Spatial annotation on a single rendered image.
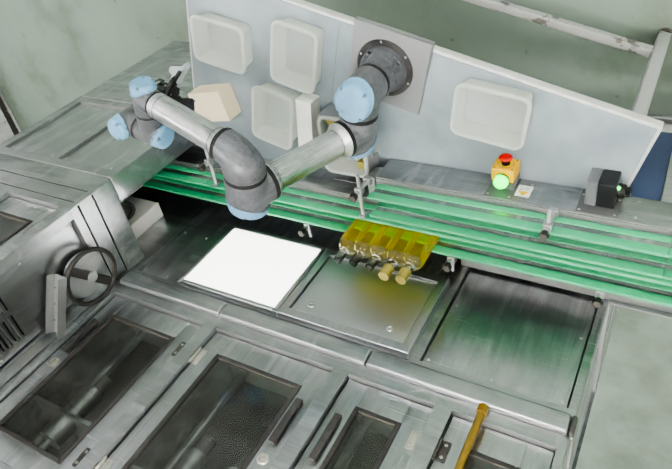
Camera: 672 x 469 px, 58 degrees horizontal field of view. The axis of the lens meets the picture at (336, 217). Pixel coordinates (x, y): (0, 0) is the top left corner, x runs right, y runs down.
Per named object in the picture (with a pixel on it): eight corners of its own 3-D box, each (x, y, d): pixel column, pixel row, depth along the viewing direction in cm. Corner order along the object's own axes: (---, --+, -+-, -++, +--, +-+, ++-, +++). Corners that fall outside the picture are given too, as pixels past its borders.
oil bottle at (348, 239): (366, 218, 216) (338, 255, 202) (365, 205, 213) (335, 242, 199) (381, 221, 214) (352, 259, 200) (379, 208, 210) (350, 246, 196)
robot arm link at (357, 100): (390, 72, 177) (369, 95, 168) (386, 109, 186) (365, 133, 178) (353, 59, 181) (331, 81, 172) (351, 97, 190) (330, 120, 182)
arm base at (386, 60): (366, 38, 185) (351, 52, 179) (411, 55, 181) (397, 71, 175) (360, 79, 197) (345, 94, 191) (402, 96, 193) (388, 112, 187)
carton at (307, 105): (307, 148, 229) (299, 156, 225) (304, 91, 213) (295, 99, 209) (321, 152, 227) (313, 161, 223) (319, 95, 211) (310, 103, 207)
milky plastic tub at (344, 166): (337, 159, 224) (325, 171, 218) (327, 104, 211) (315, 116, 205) (379, 166, 216) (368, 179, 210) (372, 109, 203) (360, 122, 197)
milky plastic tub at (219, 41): (204, 4, 214) (188, 13, 208) (257, 19, 206) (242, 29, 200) (209, 49, 225) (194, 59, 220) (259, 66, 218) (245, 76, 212)
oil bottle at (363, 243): (381, 220, 213) (353, 258, 199) (379, 207, 210) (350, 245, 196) (395, 223, 211) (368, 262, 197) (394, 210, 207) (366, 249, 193)
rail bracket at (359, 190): (368, 203, 211) (352, 225, 203) (362, 162, 201) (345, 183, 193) (376, 205, 209) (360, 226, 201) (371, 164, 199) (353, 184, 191)
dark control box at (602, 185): (589, 188, 181) (583, 204, 176) (592, 166, 176) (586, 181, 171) (619, 193, 177) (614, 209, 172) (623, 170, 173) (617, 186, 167)
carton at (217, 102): (199, 85, 237) (187, 94, 232) (229, 82, 228) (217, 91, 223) (211, 113, 243) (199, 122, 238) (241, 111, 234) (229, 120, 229)
